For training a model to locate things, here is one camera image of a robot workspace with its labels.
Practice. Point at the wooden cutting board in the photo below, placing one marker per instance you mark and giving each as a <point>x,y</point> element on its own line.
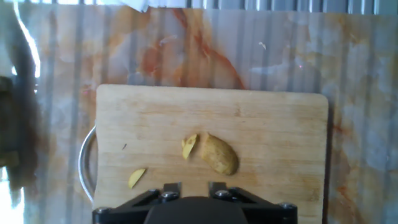
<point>248,124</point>

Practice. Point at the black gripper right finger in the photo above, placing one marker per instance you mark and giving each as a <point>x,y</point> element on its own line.
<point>217,187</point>

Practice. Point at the orange marbled table mat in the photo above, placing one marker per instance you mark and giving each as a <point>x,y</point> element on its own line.
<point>280,46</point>

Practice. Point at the stack of white papers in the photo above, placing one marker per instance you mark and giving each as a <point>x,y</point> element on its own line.
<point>130,3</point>

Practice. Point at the yellow potato slice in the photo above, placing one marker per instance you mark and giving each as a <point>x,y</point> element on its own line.
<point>136,178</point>
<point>189,146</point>

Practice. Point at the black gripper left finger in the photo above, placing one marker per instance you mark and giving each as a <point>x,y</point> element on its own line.
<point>172,187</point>

